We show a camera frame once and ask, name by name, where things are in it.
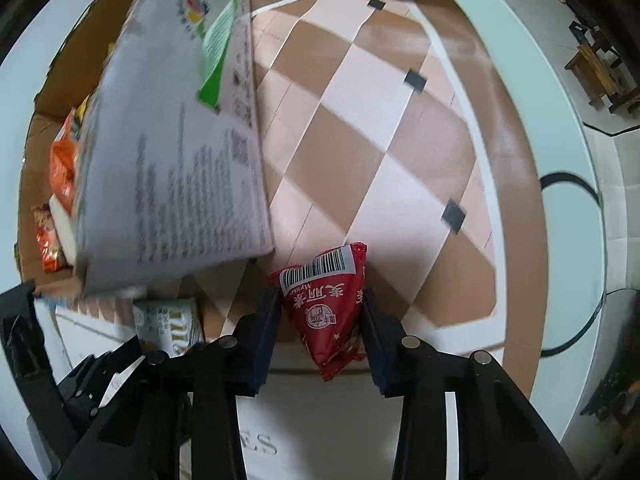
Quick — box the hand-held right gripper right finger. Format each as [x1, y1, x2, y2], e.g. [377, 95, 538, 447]
[361, 289, 581, 480]

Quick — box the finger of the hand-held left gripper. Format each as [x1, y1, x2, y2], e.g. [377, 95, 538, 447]
[0, 281, 76, 476]

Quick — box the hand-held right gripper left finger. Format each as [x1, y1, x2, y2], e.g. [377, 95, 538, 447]
[60, 290, 282, 480]

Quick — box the red triangular snack packet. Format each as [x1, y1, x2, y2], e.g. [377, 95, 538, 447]
[269, 241, 368, 382]

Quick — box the brown cardboard box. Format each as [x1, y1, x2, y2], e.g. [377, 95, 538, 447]
[14, 0, 273, 297]

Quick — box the white lettered box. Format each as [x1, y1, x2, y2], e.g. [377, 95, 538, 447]
[52, 305, 461, 480]

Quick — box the white green snack packet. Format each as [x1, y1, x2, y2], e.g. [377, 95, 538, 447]
[131, 297, 205, 359]

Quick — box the orange red patterned packet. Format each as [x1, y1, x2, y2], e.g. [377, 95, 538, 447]
[30, 203, 70, 274]

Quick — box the pink brown checked mat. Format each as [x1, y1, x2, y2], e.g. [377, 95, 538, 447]
[197, 0, 502, 373]

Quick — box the orange snack packet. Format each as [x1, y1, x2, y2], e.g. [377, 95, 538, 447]
[49, 109, 85, 217]

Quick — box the wooden stool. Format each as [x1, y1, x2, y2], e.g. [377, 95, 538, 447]
[564, 19, 640, 117]

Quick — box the black cable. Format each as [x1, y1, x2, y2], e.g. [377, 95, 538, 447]
[539, 172, 607, 358]

